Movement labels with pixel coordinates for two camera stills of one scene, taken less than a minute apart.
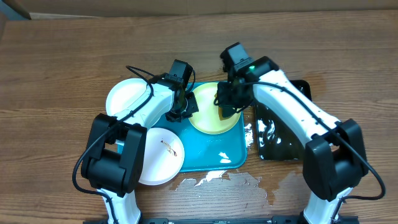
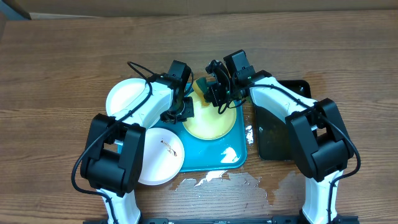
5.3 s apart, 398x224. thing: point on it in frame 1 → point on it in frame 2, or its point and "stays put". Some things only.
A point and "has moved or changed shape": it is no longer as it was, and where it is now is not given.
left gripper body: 188,107 stays put
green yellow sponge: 221,114 → 200,87
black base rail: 220,221 stays put
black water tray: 276,139 stays put
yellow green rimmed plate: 207,120 has moved or changed shape
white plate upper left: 123,93 stays put
